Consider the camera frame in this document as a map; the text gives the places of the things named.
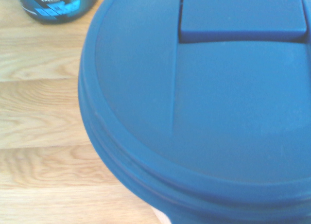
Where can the black Vega protein tub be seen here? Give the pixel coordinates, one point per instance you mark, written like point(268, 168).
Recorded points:
point(56, 7)

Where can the clear pitcher with blue lid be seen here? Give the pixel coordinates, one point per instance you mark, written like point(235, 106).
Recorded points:
point(206, 107)

